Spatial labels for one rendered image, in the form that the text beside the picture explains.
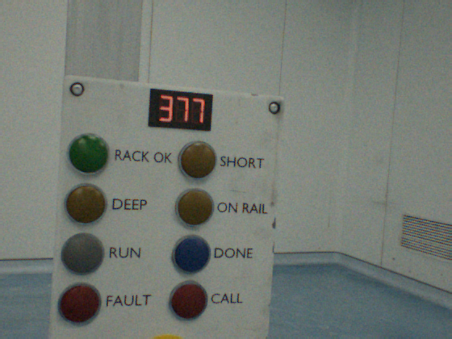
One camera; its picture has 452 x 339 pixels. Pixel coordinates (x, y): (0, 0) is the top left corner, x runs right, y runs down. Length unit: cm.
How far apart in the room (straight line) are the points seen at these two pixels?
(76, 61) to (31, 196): 372
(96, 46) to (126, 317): 22
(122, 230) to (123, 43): 16
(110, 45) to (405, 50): 427
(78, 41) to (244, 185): 18
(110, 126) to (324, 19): 469
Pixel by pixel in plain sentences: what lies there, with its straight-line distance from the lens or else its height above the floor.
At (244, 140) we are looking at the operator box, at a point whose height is 104.
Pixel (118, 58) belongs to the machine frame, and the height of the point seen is 110.
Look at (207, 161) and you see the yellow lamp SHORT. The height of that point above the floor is 102.
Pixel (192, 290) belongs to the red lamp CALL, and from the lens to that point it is 41.
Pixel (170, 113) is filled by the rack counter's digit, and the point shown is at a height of 105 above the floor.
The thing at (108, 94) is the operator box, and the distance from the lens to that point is 39.
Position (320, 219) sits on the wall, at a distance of 501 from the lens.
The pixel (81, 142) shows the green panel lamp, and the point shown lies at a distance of 38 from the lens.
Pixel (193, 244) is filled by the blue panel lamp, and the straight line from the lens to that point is 40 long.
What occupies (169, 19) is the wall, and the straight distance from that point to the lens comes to 441.
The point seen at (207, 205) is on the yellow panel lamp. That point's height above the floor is 99.
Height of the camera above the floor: 103
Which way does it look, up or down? 3 degrees down
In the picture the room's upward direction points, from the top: 4 degrees clockwise
